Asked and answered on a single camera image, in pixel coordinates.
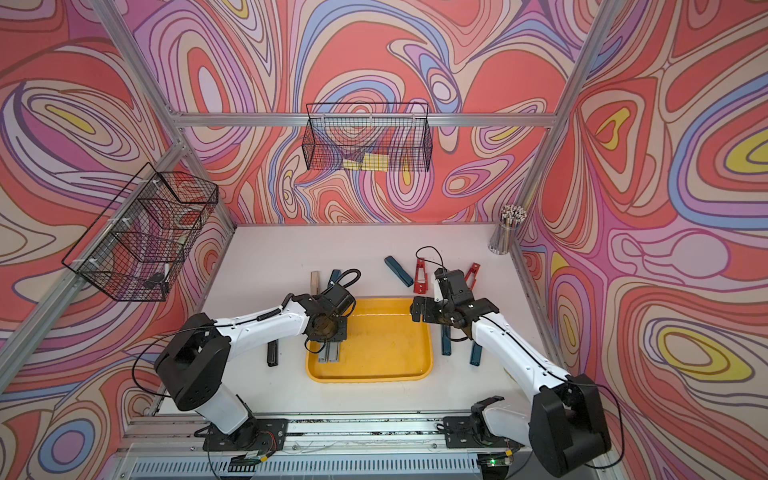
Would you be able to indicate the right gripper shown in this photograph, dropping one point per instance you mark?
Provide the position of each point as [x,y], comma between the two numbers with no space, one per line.
[429,303]

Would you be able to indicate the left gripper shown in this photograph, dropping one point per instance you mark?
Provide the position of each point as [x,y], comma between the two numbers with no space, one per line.
[340,338]

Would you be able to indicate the grey pruning pliers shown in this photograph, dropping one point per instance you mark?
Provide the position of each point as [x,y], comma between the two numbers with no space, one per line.
[334,352]
[324,354]

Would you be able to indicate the black pruning pliers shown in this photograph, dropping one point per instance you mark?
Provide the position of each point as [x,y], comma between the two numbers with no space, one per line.
[273,353]

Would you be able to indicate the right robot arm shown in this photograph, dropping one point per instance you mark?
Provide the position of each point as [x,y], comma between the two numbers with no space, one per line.
[564,421]

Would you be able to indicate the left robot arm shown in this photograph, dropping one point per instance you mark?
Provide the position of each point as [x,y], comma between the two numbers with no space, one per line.
[192,365]

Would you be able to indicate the beige pruning pliers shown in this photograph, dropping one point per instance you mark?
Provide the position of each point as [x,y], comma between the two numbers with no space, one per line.
[314,283]

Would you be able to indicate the teal pruning pliers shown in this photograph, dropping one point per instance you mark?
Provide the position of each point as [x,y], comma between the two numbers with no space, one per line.
[334,277]

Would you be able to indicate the red pruning pliers right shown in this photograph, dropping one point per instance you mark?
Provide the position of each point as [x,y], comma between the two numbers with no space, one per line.
[471,275]

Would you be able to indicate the red pruning pliers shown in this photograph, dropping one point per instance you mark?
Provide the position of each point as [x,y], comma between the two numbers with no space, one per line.
[420,286]
[471,275]

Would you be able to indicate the red pruning pliers left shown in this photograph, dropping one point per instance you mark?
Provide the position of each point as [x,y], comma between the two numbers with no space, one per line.
[420,286]

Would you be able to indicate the teal pliers far right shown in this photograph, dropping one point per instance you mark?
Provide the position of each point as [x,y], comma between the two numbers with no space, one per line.
[476,355]

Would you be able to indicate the yellow storage tray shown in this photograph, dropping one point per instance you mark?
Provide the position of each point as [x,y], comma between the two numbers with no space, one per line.
[383,344]

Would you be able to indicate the teal pliers at back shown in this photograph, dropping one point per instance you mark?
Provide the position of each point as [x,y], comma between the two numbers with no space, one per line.
[399,271]

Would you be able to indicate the cup of metal rods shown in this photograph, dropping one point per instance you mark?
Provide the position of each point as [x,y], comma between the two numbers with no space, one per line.
[510,217]

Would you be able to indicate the yellow sticky notes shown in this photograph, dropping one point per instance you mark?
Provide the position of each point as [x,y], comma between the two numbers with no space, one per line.
[367,162]

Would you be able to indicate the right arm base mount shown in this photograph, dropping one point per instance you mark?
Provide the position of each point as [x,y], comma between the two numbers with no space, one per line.
[471,431]

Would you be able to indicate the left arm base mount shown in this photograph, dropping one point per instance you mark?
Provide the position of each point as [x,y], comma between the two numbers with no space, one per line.
[261,435]

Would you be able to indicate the black wire basket back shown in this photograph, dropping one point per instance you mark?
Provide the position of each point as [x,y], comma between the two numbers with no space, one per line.
[341,130]

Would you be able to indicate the black wire basket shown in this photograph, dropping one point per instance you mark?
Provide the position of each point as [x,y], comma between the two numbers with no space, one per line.
[137,246]
[341,130]

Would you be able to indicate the black wire basket left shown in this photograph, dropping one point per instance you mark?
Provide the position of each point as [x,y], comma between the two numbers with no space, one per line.
[137,246]

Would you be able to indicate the aluminium rail base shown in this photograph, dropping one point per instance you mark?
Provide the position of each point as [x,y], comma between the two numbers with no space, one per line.
[319,446]

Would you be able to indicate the aluminium frame post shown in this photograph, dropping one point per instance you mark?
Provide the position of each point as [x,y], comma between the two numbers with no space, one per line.
[123,39]

